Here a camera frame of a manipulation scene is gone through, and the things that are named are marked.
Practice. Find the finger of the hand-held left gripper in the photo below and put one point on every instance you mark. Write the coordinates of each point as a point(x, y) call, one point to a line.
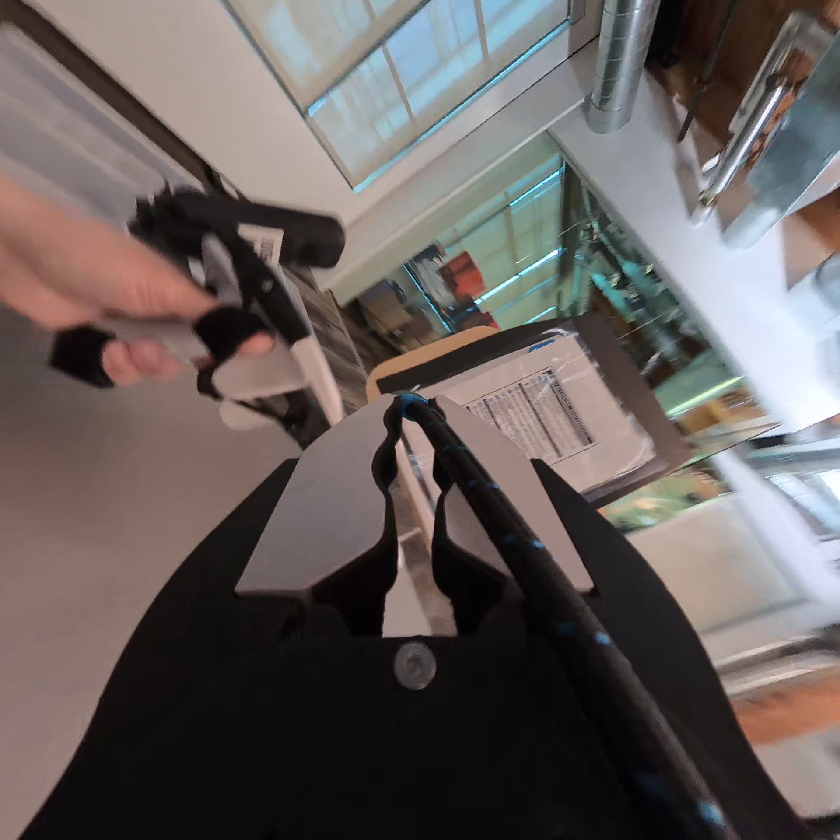
point(321, 380)
point(262, 377)

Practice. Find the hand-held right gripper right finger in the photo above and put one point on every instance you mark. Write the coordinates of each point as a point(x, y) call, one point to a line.
point(544, 525)

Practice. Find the laminated instruction sheet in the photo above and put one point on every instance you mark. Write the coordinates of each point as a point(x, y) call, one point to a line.
point(538, 407)

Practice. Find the silver ceiling duct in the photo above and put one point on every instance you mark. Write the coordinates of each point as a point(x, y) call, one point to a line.
point(620, 59)

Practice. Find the silver ceiling ductwork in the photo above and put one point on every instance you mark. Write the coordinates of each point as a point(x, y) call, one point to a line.
point(787, 151)

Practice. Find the person's left hand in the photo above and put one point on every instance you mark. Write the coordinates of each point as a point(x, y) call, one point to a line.
point(79, 262)

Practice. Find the red storage crate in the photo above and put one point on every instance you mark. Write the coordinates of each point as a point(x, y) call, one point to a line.
point(463, 279)

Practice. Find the large paned window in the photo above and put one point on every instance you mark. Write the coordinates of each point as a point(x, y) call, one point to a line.
point(407, 65)

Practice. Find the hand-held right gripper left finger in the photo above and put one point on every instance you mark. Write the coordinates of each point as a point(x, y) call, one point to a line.
point(328, 512)

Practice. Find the glass partition window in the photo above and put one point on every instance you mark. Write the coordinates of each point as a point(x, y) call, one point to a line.
point(499, 229)

